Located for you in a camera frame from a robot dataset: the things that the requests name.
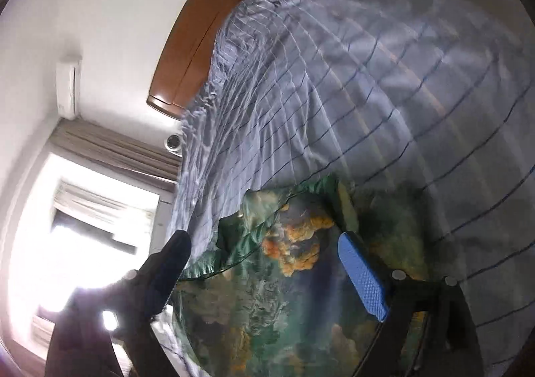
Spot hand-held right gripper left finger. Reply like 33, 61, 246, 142
44, 230, 194, 377

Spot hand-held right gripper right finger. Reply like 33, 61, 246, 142
338, 232, 486, 377

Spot green printed jacket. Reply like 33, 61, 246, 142
171, 175, 436, 377

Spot window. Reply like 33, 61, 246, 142
8, 151, 162, 361

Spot beige curtain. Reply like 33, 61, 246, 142
50, 118, 183, 184

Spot white air conditioner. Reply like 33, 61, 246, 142
56, 54, 83, 118

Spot wooden bed headboard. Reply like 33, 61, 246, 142
146, 0, 300, 121

